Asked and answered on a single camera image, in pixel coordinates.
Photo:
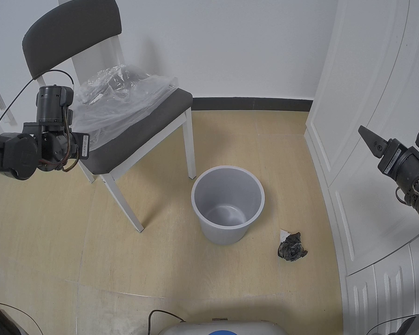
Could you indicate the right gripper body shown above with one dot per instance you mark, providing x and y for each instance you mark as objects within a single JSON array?
[{"x": 408, "y": 168}]

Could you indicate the white wardrobe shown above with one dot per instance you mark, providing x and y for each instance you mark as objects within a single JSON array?
[{"x": 370, "y": 82}]

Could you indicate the white trash bin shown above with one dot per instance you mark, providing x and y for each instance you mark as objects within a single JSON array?
[{"x": 227, "y": 236}]

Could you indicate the grey and white chair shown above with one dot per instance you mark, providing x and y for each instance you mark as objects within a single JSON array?
[{"x": 73, "y": 30}]

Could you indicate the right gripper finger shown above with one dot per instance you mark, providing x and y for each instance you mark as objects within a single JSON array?
[{"x": 375, "y": 145}]

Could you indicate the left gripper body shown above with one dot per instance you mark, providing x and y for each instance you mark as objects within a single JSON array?
[{"x": 76, "y": 144}]

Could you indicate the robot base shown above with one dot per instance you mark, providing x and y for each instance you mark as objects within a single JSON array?
[{"x": 195, "y": 328}]

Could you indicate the white printed wrapper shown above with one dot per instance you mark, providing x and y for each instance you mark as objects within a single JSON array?
[{"x": 284, "y": 235}]

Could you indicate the black plastic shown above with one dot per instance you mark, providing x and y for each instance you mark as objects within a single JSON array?
[{"x": 293, "y": 250}]

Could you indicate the clear plastic bag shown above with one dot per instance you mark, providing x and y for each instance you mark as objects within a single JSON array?
[{"x": 125, "y": 96}]

